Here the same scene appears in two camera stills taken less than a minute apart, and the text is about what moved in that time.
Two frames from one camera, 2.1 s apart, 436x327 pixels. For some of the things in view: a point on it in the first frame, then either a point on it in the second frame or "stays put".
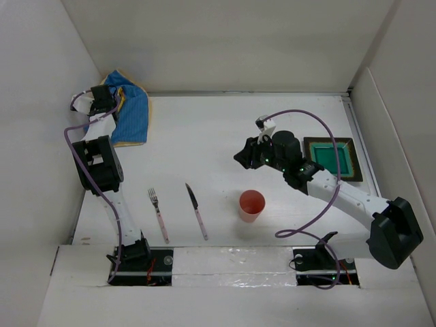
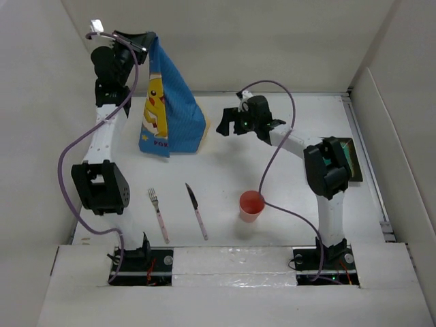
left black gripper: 92,109 -> 140,43
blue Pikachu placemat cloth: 133,120 -> 174,120
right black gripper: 249,153 -> 231,114
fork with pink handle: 152,195 stays put
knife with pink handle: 199,218 stays put
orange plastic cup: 251,203 stays put
